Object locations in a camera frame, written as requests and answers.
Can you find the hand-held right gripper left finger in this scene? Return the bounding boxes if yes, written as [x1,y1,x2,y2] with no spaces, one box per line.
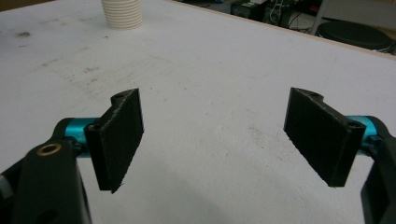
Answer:
[55,88,145,194]

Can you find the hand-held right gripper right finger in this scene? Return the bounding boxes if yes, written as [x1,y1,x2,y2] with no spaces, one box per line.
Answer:
[283,87,389,188]

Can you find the round black stool seat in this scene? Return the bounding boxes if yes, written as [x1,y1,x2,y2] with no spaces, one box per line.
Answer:
[317,20,395,50]

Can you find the grey metal stand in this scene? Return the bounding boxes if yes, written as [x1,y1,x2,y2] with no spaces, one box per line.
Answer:
[309,0,396,35]

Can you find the white ribbed paper cup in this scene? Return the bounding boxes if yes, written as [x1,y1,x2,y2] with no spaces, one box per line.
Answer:
[101,0,144,31]

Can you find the dark electronic equipment with cables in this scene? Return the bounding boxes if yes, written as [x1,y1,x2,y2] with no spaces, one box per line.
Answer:
[230,0,321,31]

